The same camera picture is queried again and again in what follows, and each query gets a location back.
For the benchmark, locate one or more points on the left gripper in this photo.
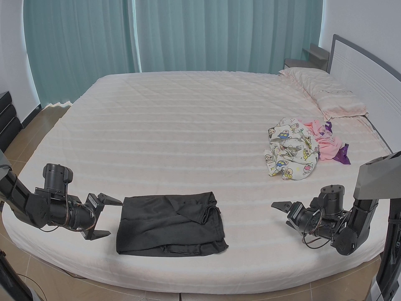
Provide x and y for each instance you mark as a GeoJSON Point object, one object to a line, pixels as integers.
{"type": "Point", "coordinates": [84, 216]}

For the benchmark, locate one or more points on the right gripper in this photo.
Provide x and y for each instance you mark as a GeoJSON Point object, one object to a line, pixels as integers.
{"type": "Point", "coordinates": [300, 216]}

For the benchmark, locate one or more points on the black T-shirt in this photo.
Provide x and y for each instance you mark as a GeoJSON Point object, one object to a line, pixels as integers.
{"type": "Point", "coordinates": [169, 224]}

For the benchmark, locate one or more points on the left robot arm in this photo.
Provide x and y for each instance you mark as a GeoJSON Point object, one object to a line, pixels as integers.
{"type": "Point", "coordinates": [31, 205]}

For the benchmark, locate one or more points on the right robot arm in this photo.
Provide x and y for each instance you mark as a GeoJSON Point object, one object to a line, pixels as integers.
{"type": "Point", "coordinates": [372, 174]}

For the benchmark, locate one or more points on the white printed pyjama garment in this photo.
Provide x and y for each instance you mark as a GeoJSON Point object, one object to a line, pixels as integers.
{"type": "Point", "coordinates": [291, 158]}

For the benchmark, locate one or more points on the pink garment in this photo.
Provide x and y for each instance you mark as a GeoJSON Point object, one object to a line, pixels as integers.
{"type": "Point", "coordinates": [329, 146]}

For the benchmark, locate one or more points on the purple garment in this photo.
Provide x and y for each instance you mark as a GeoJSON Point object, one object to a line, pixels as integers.
{"type": "Point", "coordinates": [343, 157]}

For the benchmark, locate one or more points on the pale pink pillow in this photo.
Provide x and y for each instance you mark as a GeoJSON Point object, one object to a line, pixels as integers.
{"type": "Point", "coordinates": [325, 89]}

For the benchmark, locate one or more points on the bed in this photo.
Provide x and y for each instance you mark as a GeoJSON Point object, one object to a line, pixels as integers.
{"type": "Point", "coordinates": [188, 121]}

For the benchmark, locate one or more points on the black chest of drawers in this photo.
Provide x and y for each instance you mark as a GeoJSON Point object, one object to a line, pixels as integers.
{"type": "Point", "coordinates": [7, 118]}

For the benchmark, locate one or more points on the grey bedside table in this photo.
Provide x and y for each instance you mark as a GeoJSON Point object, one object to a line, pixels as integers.
{"type": "Point", "coordinates": [294, 63]}

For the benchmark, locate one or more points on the blue-green curtain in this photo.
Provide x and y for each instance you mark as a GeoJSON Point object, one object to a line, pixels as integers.
{"type": "Point", "coordinates": [235, 27]}
{"type": "Point", "coordinates": [78, 42]}

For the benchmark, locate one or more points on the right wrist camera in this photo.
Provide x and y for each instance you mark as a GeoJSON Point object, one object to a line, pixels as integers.
{"type": "Point", "coordinates": [315, 206]}

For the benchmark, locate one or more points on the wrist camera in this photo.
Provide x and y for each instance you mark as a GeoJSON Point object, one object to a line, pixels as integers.
{"type": "Point", "coordinates": [73, 199]}
{"type": "Point", "coordinates": [315, 206]}

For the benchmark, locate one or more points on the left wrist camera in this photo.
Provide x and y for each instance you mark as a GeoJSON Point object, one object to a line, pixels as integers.
{"type": "Point", "coordinates": [73, 199]}

